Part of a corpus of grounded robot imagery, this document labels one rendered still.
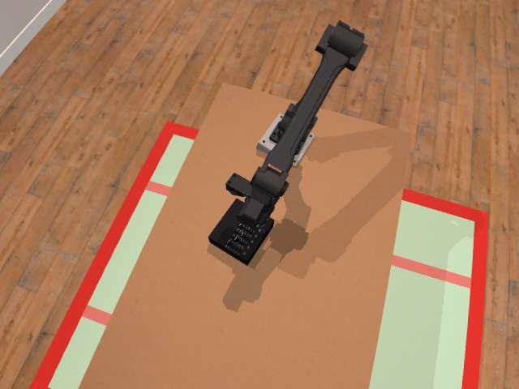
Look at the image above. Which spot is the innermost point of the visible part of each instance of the black lighting desk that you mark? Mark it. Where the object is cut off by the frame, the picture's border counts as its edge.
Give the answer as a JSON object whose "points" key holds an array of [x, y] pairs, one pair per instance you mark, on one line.
{"points": [[235, 238]]}

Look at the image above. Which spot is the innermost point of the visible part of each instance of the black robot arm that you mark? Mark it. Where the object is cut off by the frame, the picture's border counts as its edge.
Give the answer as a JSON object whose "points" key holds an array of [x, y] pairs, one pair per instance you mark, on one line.
{"points": [[341, 49]]}

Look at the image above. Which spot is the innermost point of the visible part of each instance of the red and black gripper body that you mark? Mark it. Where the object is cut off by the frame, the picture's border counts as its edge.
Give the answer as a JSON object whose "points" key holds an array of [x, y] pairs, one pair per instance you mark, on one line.
{"points": [[268, 211]]}

